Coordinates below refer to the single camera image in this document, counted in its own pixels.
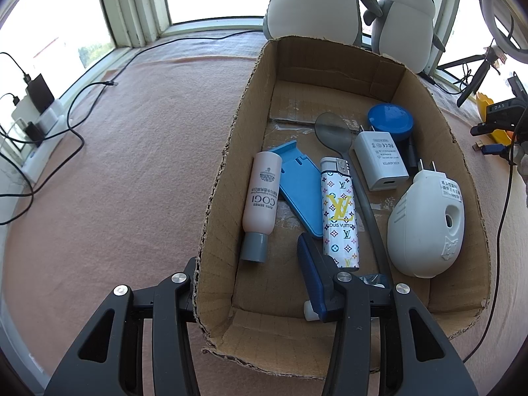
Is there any black plug adapter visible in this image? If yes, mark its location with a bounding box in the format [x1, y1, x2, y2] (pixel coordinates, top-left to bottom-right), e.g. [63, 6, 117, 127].
[25, 121, 44, 146]

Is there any white power bank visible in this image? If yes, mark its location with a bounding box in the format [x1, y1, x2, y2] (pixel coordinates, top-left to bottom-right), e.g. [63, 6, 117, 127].
[12, 96, 40, 122]

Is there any large penguin plush toy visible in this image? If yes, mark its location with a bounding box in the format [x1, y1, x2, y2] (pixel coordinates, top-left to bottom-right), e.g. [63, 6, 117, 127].
[256, 0, 382, 46]

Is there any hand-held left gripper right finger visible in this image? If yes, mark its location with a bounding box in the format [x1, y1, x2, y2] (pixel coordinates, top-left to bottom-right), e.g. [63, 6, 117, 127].
[297, 234, 479, 396]

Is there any white power strip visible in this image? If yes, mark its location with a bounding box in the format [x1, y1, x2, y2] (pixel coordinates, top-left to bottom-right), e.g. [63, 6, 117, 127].
[10, 99, 69, 182]

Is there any yellow bowl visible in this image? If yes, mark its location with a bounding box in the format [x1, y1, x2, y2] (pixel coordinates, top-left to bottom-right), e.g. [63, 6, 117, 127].
[476, 93, 516, 143]

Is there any black cylinder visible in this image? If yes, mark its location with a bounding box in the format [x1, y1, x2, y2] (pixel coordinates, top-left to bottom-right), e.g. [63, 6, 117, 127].
[406, 136, 418, 172]

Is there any white charger adapter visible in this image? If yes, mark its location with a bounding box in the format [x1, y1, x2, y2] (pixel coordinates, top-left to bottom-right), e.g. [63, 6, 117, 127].
[352, 124, 410, 192]

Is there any small penguin plush toy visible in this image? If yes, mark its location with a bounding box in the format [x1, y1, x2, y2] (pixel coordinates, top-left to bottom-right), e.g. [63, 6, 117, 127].
[363, 0, 446, 74]

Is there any grey spoon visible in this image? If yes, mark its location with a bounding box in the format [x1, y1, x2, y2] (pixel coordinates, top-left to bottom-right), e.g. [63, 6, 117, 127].
[314, 112, 394, 287]

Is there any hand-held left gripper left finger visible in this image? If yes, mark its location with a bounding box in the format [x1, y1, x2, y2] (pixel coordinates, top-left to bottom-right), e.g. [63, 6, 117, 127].
[43, 256, 203, 396]

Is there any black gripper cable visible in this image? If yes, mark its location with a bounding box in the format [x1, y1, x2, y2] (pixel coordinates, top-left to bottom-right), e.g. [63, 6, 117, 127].
[462, 109, 528, 364]

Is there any white plug-in device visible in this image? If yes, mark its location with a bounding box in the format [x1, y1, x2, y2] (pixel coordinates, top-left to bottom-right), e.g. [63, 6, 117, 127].
[387, 159, 465, 279]

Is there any blue phone stand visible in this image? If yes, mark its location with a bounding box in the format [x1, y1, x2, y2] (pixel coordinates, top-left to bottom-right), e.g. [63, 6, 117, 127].
[268, 140, 324, 238]

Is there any paper tag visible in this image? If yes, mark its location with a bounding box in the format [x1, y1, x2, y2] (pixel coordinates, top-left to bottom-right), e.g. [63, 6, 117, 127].
[489, 45, 508, 71]

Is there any white window frame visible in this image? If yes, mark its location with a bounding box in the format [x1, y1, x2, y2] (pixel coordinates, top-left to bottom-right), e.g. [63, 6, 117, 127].
[0, 0, 528, 87]

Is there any pink bottle with grey cap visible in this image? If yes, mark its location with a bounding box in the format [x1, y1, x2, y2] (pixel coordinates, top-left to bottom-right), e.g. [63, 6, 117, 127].
[240, 151, 282, 262]

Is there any blue round lid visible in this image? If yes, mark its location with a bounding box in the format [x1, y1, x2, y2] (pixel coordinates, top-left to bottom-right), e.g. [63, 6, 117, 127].
[367, 104, 414, 143]

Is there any cardboard box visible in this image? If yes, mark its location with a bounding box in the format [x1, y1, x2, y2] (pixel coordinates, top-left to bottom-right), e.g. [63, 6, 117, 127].
[194, 35, 491, 380]

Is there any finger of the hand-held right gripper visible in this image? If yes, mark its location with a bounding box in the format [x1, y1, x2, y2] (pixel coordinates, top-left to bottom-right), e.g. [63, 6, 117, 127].
[470, 123, 514, 137]
[483, 144, 521, 166]

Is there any black power bank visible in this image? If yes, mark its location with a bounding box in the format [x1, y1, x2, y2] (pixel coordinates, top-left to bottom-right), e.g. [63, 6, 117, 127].
[25, 73, 55, 113]

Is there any black tripod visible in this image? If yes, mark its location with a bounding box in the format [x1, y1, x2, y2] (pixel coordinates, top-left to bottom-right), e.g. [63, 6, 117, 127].
[437, 47, 502, 108]

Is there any white patterned lighter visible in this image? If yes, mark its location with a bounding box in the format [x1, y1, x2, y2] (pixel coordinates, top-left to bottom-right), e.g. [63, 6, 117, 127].
[319, 157, 360, 272]

